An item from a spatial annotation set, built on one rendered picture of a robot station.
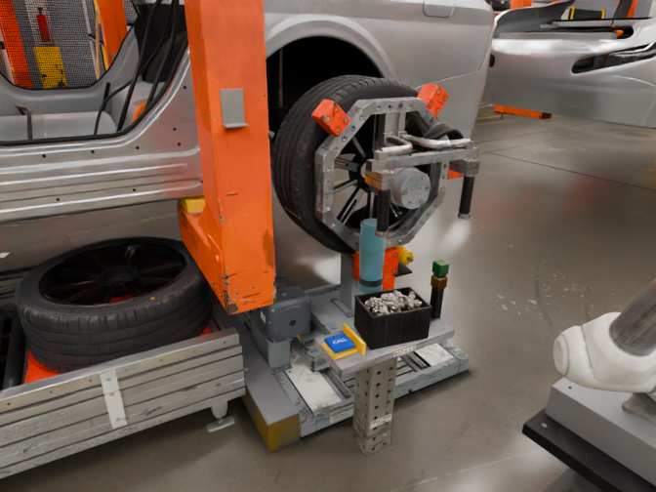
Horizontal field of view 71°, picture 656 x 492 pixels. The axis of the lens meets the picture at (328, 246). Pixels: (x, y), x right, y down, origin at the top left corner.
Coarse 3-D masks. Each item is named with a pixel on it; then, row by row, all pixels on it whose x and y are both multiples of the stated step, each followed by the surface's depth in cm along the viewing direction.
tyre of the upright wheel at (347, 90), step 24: (312, 96) 162; (336, 96) 152; (360, 96) 154; (384, 96) 159; (408, 96) 163; (288, 120) 165; (312, 120) 151; (288, 144) 160; (312, 144) 152; (288, 168) 159; (312, 168) 156; (288, 192) 163; (312, 192) 159; (312, 216) 163; (336, 240) 172
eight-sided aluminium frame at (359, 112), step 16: (352, 112) 151; (368, 112) 148; (384, 112) 151; (416, 112) 159; (352, 128) 149; (336, 144) 147; (320, 160) 149; (320, 176) 151; (432, 176) 178; (320, 192) 153; (432, 192) 179; (320, 208) 155; (416, 208) 181; (432, 208) 178; (336, 224) 159; (416, 224) 177; (352, 240) 165; (400, 240) 177
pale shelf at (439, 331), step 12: (432, 324) 151; (444, 324) 151; (324, 336) 145; (360, 336) 145; (432, 336) 145; (444, 336) 147; (324, 348) 139; (384, 348) 139; (396, 348) 139; (408, 348) 141; (336, 360) 134; (348, 360) 134; (360, 360) 134; (372, 360) 135; (384, 360) 138; (336, 372) 133; (348, 372) 132
